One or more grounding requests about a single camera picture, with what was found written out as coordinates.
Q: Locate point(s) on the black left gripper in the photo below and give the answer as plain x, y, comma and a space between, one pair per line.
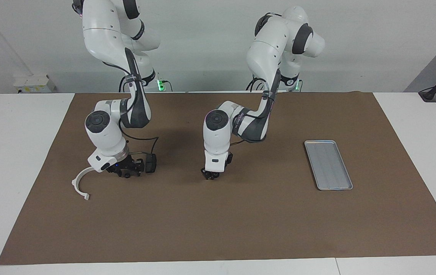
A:
228, 159

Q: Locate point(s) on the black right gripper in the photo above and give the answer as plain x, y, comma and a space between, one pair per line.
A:
122, 166

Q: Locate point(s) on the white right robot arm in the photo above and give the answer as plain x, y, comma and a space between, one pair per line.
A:
103, 30

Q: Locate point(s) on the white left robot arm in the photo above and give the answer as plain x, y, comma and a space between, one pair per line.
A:
267, 49

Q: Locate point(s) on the silver metal tray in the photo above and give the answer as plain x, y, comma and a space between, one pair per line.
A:
328, 164

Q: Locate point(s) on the short dark brake pad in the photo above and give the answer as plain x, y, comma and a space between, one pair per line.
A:
151, 163

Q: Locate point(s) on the brown table mat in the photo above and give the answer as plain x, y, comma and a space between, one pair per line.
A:
218, 221

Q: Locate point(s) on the white box yellow labels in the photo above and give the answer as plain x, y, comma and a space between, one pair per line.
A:
34, 82

